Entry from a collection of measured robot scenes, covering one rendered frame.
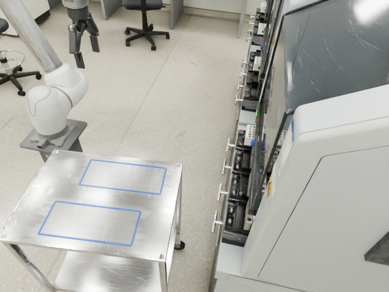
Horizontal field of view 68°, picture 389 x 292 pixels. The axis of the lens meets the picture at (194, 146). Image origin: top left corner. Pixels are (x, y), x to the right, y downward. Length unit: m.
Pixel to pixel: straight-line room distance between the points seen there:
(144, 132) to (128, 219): 1.59
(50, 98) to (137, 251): 0.86
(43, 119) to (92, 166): 0.38
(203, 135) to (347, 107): 2.09
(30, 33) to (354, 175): 1.47
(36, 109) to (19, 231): 0.59
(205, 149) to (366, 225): 1.85
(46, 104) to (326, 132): 1.28
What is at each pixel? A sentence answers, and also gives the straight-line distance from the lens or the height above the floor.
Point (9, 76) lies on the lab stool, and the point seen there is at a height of 0.11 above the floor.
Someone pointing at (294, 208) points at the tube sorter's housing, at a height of 1.21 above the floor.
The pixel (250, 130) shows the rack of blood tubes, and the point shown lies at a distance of 1.45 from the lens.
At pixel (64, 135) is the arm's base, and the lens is 1.69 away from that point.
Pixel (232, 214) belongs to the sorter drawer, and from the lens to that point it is 1.19.
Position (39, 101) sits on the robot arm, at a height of 0.95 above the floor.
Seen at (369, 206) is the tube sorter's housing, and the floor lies 1.27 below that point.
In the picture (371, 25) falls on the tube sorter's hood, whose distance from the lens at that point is 0.97.
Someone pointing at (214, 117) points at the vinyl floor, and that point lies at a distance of 2.84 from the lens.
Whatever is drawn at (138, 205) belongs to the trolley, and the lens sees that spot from 1.19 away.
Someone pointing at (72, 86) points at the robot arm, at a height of 0.91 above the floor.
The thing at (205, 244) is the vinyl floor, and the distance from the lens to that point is 2.02.
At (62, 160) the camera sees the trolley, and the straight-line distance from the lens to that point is 1.42.
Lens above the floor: 1.82
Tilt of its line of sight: 46 degrees down
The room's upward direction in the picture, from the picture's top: 4 degrees clockwise
